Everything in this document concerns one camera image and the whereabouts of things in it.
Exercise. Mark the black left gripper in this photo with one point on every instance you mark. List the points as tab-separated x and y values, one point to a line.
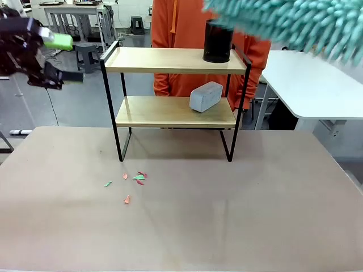
17	48

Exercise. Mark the teal microfiber duster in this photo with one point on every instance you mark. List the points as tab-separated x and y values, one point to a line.
297	20

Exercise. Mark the wood and black metal shelf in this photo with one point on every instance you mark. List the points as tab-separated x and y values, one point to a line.
170	61

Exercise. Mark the grey plastic stool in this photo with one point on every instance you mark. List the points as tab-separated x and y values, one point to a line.
87	56

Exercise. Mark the grey background workbench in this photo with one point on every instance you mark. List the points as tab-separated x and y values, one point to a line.
71	12

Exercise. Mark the dark plastic stool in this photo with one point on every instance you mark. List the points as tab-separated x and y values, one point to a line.
137	25

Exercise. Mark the white power strip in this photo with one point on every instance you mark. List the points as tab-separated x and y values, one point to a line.
20	131

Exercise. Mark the person in orange hoodie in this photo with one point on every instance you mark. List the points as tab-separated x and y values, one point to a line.
181	25

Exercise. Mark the small green paper scrap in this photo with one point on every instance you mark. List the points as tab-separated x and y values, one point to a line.
108	183

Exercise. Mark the large green paper scrap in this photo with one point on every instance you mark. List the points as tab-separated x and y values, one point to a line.
139	177

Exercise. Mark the grey fabric speaker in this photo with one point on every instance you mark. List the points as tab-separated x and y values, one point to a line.
205	97

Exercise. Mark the black cylindrical holder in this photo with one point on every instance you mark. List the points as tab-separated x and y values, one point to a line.
217	42

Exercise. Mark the black bag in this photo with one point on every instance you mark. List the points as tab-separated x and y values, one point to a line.
282	114

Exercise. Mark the white table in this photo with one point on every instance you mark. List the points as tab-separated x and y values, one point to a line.
309	82

